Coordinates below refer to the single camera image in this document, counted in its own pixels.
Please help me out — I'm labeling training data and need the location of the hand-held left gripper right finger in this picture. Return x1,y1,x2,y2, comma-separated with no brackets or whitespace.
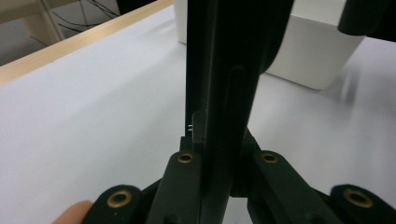
246,128,345,224

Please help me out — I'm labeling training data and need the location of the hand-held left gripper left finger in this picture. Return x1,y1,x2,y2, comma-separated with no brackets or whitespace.
146,111,207,224

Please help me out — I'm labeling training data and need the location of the white plastic box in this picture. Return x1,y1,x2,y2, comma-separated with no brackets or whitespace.
173,0,366,91

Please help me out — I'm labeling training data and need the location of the white board sheet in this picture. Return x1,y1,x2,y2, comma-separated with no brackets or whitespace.
0,3,396,224

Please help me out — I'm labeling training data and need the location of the wooden shelf unit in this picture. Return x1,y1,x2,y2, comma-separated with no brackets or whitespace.
0,0,68,48

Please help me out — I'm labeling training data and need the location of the bundle of black cables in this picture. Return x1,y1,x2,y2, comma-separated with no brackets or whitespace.
50,0,120,34

